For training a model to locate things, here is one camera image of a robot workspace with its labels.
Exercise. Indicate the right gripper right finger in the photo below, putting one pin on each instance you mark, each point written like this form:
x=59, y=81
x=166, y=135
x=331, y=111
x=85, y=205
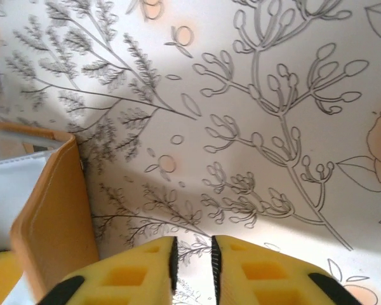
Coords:
x=273, y=273

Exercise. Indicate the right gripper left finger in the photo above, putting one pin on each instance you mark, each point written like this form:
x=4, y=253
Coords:
x=130, y=273

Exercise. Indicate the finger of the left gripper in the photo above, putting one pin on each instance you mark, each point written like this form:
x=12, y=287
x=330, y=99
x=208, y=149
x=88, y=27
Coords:
x=1, y=273

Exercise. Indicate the orange leather card holder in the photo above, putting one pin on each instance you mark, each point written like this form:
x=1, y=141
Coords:
x=60, y=206

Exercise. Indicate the floral table cover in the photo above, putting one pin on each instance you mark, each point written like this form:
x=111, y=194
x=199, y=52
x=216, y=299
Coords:
x=241, y=127

